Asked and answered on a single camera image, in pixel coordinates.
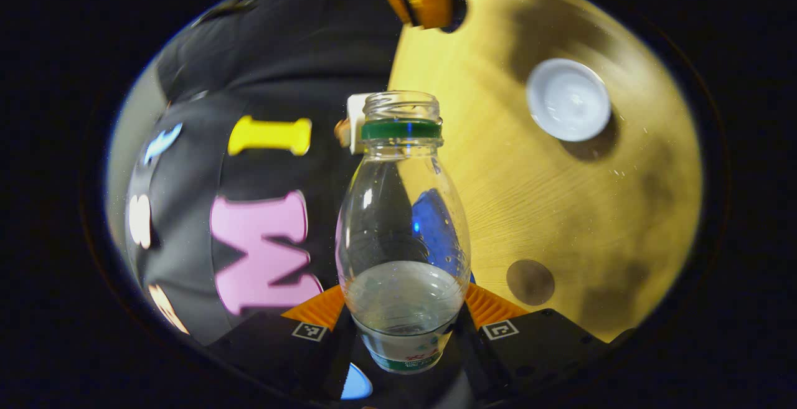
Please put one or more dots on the round brown coaster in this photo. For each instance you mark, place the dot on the round brown coaster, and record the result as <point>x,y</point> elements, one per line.
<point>530,282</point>

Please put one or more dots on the brown bread slice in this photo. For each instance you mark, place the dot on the brown bread slice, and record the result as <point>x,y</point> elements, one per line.
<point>341,133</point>

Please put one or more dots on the clear plastic water bottle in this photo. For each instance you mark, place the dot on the clear plastic water bottle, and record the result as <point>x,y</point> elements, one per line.
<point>401,309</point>

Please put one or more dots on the white toaster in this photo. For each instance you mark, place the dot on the white toaster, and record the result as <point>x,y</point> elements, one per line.
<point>355,110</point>

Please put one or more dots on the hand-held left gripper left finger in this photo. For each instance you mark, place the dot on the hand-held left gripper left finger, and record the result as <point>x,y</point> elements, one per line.
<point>274,350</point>

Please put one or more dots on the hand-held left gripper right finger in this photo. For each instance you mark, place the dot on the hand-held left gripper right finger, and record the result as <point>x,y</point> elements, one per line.
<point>535,347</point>

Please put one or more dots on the blue folded towel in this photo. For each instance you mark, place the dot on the blue folded towel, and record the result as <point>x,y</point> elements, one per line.
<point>436,228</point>

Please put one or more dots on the black backdrop cloth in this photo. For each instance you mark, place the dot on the black backdrop cloth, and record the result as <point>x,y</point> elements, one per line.
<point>280,54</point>

